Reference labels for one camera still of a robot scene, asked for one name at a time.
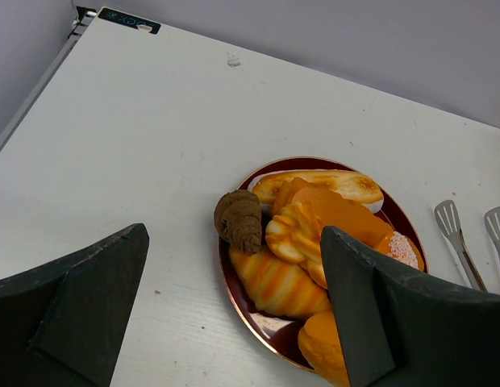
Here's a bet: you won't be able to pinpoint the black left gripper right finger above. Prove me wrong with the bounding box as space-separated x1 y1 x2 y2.
321 227 500 386

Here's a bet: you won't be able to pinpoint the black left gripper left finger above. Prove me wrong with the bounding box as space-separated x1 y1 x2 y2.
0 223 149 386

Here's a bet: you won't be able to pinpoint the round orange bun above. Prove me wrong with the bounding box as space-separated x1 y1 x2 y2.
298 310 350 386

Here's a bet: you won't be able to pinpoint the sugar coated pink donut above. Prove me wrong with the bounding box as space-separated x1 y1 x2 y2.
374 231 425 271

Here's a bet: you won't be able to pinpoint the metal serving tongs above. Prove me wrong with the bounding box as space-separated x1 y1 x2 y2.
434 199 500 291

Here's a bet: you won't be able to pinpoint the brown chocolate croissant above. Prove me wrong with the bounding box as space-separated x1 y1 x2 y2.
214 189 262 256

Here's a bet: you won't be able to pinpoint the flat orange bread slice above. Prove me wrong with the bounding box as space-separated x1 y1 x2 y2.
273 177 394 248

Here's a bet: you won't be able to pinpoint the long white baguette bread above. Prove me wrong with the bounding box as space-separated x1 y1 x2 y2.
248 169 384 213

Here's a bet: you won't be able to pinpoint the dark red round plate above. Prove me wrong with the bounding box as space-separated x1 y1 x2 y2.
218 156 428 372

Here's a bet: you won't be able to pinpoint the striped orange croissant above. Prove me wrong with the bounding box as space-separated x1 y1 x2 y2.
228 246 331 319

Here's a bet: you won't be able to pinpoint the braided orange pastry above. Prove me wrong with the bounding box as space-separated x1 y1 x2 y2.
265 202 327 289

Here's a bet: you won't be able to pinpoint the black label sticker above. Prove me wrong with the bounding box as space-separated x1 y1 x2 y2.
98 7 161 35

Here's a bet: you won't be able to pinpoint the aluminium table frame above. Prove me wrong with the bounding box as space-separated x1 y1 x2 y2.
0 1 98 152

